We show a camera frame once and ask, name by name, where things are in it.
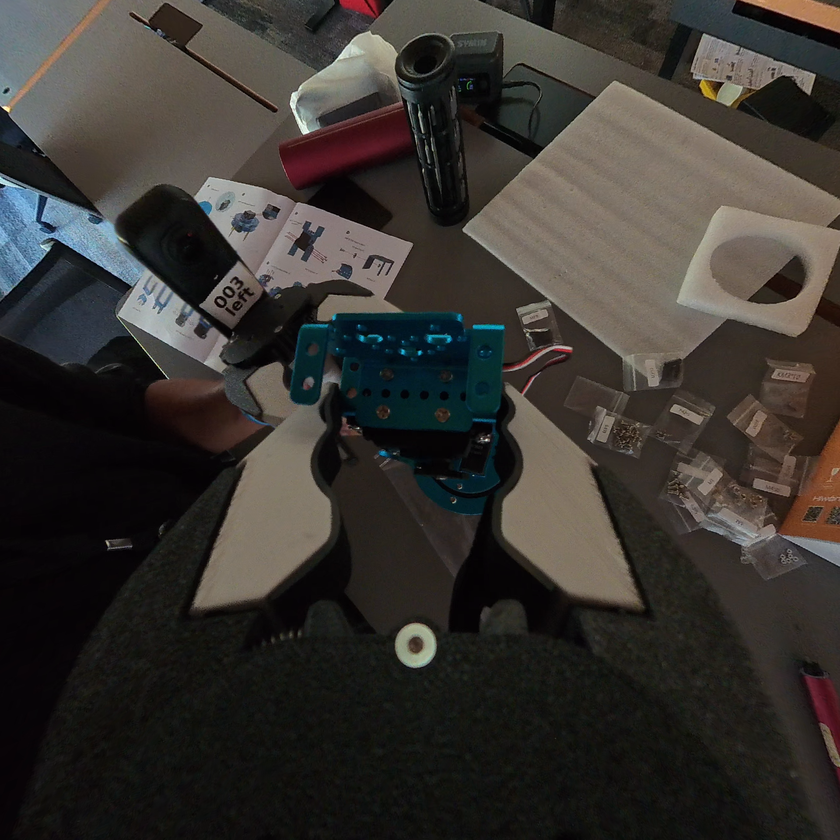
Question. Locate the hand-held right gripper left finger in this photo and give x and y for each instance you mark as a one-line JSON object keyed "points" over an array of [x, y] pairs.
{"points": [[275, 525]]}

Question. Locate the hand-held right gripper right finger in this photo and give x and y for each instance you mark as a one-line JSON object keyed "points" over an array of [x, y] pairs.
{"points": [[564, 525]]}

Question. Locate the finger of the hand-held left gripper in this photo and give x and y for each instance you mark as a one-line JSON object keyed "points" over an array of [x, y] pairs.
{"points": [[279, 390], [377, 305]]}

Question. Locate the blue servo bracket assembly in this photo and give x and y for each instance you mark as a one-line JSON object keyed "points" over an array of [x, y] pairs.
{"points": [[407, 380]]}

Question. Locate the person's left forearm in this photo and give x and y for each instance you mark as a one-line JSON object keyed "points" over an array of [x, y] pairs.
{"points": [[190, 413]]}

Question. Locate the dark grey desk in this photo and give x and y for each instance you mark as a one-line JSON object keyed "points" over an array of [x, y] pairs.
{"points": [[590, 407]]}

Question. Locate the adjoining grey desk with slots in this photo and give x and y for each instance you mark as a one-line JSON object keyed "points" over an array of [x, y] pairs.
{"points": [[131, 98]]}

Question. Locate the blue wristband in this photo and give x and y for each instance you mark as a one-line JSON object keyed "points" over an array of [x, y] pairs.
{"points": [[256, 420]]}

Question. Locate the printed assembly manual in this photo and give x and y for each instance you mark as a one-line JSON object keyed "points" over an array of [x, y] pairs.
{"points": [[341, 243]]}

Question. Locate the black flat device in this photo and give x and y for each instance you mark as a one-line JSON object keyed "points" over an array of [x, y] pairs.
{"points": [[348, 203]]}

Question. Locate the large clear plastic bag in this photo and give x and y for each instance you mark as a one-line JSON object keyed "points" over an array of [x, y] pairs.
{"points": [[433, 531]]}

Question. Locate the small silver tag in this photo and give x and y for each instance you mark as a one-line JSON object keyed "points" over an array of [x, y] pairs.
{"points": [[118, 544]]}

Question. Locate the dark red tube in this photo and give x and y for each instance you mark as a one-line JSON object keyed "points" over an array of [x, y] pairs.
{"points": [[341, 144]]}

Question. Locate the clear bag with black part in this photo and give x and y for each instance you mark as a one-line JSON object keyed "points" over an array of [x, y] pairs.
{"points": [[653, 373], [541, 325]]}

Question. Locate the group of small parts bags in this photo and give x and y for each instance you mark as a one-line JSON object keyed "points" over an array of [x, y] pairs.
{"points": [[722, 472]]}

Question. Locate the black cylindrical bottle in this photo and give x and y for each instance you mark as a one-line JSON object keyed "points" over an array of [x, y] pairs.
{"points": [[436, 131]]}

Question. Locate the white plastic bag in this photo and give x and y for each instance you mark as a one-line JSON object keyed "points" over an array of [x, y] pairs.
{"points": [[348, 72]]}

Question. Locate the orange and white cardboard box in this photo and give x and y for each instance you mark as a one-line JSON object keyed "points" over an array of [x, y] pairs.
{"points": [[814, 505]]}

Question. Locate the black charger with display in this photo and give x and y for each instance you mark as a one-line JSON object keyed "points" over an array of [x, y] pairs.
{"points": [[479, 59]]}

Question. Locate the white foam sheet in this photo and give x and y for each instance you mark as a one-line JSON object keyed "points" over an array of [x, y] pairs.
{"points": [[623, 197]]}

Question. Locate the white foam piece with hole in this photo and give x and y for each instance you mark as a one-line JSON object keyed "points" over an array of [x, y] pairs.
{"points": [[695, 289]]}

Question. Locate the red electric screwdriver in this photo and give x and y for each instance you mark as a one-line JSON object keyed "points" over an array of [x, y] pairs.
{"points": [[823, 715]]}

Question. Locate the yellow plastic bin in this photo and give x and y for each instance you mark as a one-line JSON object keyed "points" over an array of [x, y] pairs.
{"points": [[712, 92]]}

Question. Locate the printed paper sheets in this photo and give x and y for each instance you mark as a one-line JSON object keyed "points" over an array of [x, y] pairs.
{"points": [[741, 56]]}

